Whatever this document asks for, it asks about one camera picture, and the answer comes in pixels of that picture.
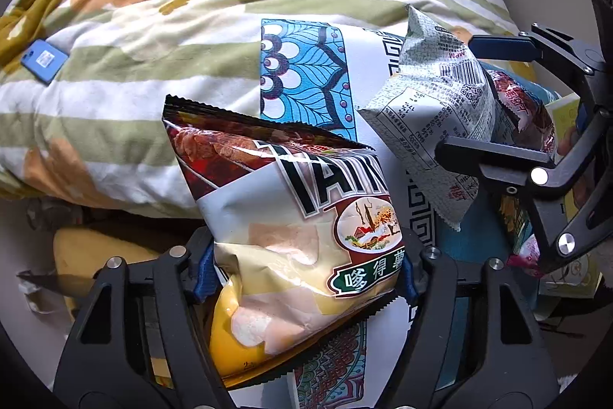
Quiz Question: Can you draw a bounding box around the yellow soft object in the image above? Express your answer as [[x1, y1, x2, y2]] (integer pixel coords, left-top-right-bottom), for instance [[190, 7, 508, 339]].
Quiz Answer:
[[52, 227, 192, 320]]

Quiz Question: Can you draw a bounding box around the pale printed snack packet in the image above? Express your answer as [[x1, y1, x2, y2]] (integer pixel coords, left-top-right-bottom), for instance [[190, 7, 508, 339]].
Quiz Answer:
[[357, 4, 503, 232]]

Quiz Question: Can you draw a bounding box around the blue phone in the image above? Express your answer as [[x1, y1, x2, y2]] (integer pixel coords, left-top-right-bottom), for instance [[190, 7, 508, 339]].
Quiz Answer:
[[20, 39, 72, 87]]

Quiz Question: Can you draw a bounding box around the pink snack packet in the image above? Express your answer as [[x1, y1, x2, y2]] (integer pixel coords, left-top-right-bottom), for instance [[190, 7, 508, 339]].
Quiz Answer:
[[510, 234, 543, 276]]

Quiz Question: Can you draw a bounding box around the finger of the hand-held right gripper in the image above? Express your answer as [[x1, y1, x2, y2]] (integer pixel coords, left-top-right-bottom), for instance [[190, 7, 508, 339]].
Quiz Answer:
[[433, 112, 613, 276], [468, 23, 613, 113]]

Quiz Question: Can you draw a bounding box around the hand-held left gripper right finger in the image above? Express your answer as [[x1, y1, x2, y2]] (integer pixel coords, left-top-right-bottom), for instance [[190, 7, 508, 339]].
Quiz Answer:
[[383, 246, 561, 409]]

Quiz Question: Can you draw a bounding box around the floral striped blanket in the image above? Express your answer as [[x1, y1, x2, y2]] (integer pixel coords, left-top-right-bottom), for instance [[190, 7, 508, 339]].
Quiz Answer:
[[0, 0, 523, 219]]

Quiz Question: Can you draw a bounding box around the brown and yellow chips bag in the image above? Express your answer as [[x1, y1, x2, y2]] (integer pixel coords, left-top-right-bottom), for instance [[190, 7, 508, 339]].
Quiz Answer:
[[162, 94, 408, 393]]

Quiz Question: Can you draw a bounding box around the blue patterned tote bag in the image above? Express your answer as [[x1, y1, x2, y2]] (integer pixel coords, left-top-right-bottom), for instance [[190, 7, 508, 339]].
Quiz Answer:
[[225, 18, 528, 409]]

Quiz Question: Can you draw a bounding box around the gold and black snack bag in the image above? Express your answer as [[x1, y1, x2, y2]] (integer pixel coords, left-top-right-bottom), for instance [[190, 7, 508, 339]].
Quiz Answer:
[[500, 193, 532, 257]]

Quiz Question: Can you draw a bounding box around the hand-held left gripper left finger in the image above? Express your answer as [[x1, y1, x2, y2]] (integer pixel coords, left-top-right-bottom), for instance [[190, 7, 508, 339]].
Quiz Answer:
[[52, 227, 231, 409]]

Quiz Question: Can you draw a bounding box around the dark brown snack bag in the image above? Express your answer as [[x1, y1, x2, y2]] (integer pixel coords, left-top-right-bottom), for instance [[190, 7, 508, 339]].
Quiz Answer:
[[484, 69, 559, 163]]

